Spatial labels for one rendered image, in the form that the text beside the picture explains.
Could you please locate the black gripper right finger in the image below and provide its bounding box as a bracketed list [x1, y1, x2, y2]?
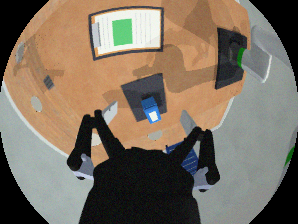
[154, 110, 220, 192]

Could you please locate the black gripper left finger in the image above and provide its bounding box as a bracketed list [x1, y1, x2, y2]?
[67, 101, 137, 180]

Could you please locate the blue and black self-inking stamp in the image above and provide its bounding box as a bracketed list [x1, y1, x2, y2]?
[140, 93, 161, 124]

